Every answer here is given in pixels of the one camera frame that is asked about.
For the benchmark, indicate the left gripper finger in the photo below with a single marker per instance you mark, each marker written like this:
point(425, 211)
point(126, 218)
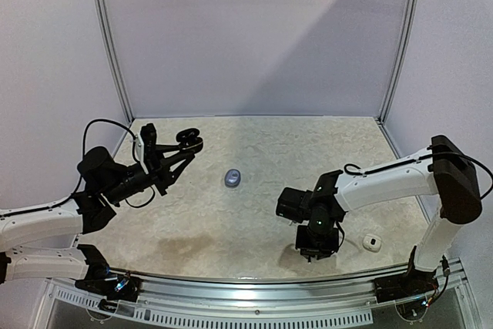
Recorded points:
point(178, 163)
point(160, 149)

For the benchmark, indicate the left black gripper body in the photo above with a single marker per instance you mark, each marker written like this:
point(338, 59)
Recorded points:
point(156, 174)

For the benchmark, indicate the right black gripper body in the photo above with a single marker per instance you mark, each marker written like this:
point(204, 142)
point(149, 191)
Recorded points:
point(315, 248)

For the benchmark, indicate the black earbud charging case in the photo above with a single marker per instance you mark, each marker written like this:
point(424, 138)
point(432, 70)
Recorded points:
point(189, 138)

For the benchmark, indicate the purple earbud charging case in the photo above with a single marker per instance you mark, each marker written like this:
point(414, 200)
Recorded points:
point(232, 178)

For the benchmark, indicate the white earbud charging case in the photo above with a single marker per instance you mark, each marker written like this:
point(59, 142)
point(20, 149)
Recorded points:
point(372, 243)

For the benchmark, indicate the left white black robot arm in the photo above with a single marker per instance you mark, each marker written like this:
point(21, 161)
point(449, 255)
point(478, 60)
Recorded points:
point(107, 184)

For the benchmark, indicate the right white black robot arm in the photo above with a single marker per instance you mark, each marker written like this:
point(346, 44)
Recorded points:
point(440, 169)

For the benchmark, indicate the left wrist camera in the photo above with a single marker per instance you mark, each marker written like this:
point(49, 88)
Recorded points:
point(144, 143)

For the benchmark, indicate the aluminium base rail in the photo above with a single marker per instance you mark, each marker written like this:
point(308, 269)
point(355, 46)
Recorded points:
point(347, 301)

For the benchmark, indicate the left aluminium frame post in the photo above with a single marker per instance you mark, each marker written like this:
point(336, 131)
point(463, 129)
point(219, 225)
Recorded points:
point(113, 60)

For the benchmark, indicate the aluminium frame post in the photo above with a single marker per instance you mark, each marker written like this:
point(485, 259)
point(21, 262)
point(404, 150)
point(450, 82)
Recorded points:
point(113, 60)
point(398, 64)

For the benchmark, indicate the right aluminium frame post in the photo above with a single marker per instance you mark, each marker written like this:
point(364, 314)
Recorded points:
point(398, 64)

